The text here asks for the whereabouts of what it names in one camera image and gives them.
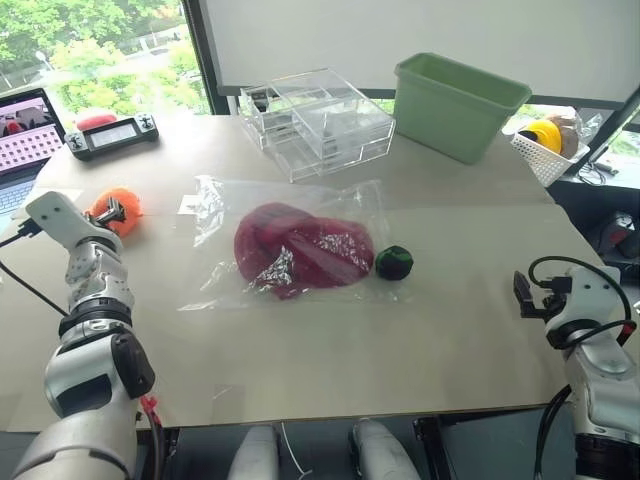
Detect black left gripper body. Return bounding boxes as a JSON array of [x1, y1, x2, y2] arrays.
[[83, 207, 114, 231]]

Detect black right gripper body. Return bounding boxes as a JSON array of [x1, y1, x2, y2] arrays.
[[531, 276, 573, 322]]

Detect clear plastic bag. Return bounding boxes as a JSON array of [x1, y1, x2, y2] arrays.
[[178, 174, 402, 312]]

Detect red knitted item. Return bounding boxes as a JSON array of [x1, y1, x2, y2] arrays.
[[233, 201, 376, 302]]

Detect orange round object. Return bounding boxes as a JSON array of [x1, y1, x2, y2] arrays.
[[87, 186, 145, 237]]

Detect black handheld controller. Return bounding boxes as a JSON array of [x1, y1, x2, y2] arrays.
[[64, 113, 162, 162]]

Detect red rounded object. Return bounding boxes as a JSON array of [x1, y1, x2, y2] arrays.
[[75, 111, 119, 133]]

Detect black and red device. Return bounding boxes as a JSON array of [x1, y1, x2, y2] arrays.
[[598, 209, 640, 262]]

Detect laptop computer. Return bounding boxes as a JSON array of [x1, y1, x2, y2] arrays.
[[0, 87, 69, 222]]

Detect green and black ball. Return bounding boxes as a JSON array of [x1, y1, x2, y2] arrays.
[[375, 243, 415, 280]]

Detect white plastic basket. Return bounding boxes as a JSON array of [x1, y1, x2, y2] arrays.
[[509, 127, 592, 188]]

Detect crumpled clear wrapper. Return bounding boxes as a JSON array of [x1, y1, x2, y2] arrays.
[[569, 106, 607, 149]]

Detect black window pillar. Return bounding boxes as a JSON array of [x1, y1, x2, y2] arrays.
[[181, 0, 227, 117]]

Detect green plastic bin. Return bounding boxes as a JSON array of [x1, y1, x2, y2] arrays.
[[392, 51, 533, 166]]

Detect grey rounded shape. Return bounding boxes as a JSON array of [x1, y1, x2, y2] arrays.
[[348, 418, 417, 480]]

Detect clear acrylic drawer organiser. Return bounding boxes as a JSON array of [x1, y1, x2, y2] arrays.
[[238, 69, 398, 183]]

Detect white board panel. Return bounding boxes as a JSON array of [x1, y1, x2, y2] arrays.
[[196, 0, 640, 107]]

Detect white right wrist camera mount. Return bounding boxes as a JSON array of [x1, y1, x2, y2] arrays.
[[544, 264, 627, 337]]

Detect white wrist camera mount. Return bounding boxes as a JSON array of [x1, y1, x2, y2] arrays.
[[24, 191, 124, 252], [544, 264, 627, 337]]

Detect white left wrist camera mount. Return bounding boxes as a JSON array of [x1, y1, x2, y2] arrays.
[[24, 191, 124, 252]]

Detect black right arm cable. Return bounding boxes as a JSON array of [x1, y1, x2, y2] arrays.
[[527, 255, 635, 346]]

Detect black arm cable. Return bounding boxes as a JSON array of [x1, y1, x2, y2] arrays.
[[0, 219, 71, 317], [527, 255, 635, 346]]

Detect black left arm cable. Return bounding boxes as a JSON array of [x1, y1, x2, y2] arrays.
[[0, 219, 71, 317]]

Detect red wire connector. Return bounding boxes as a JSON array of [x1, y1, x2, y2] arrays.
[[139, 394, 166, 428]]

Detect thin white cable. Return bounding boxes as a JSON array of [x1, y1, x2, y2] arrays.
[[279, 422, 307, 475]]

